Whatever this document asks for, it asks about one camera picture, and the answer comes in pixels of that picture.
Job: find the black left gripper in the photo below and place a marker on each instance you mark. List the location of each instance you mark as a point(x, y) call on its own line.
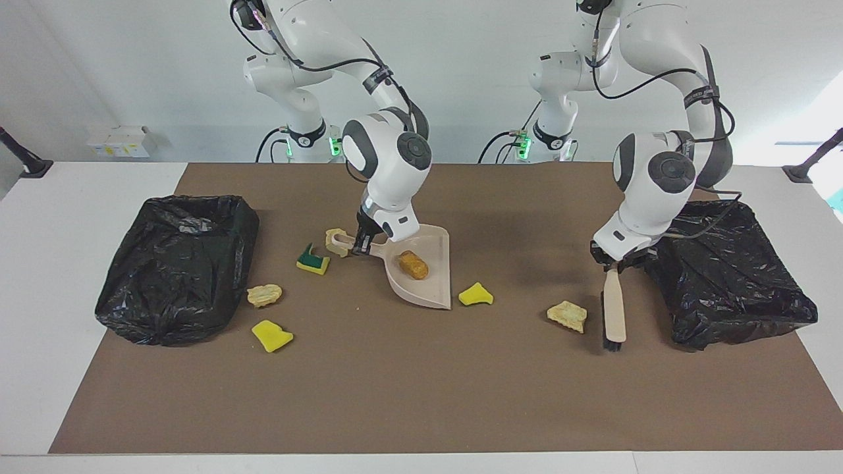
point(619, 262)

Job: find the pale beige bread chunk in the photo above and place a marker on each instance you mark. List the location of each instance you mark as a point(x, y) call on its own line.
point(336, 232)

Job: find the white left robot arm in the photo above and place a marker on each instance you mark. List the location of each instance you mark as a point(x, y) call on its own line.
point(658, 197)

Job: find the tan ridged pastry piece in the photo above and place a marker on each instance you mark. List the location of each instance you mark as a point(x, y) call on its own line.
point(263, 295)

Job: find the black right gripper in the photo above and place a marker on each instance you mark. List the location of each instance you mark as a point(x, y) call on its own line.
point(370, 230)

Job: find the small white box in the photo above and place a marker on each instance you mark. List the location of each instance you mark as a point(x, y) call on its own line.
point(97, 147)

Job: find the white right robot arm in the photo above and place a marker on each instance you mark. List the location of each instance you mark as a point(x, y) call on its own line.
point(388, 171)

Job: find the large yellow sponge piece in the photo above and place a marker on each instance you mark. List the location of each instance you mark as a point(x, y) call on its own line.
point(270, 337)

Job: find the brown table mat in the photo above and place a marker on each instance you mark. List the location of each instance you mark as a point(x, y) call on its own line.
point(421, 408)

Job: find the black plastic bag bin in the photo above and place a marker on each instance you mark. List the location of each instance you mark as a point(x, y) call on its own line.
point(178, 276)
point(724, 289)

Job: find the yellow and green sponge piece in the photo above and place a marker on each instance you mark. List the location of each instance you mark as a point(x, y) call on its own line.
point(315, 265)

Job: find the beige hand brush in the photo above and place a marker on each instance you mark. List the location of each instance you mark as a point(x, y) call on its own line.
point(614, 309)

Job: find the tan layered pastry chunk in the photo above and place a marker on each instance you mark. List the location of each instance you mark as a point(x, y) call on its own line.
point(568, 316)

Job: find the brown potato-shaped bread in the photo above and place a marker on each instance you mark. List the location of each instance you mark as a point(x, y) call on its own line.
point(413, 264)

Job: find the white cardboard box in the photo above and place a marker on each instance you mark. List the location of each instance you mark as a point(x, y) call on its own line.
point(132, 141)

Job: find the small yellow sponge piece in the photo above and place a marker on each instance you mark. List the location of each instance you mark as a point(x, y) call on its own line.
point(474, 295)

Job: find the beige plastic dustpan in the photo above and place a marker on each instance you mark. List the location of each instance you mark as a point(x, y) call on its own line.
point(428, 283)

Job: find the black camera stand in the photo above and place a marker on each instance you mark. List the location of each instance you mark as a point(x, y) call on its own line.
point(800, 172)
point(33, 168)

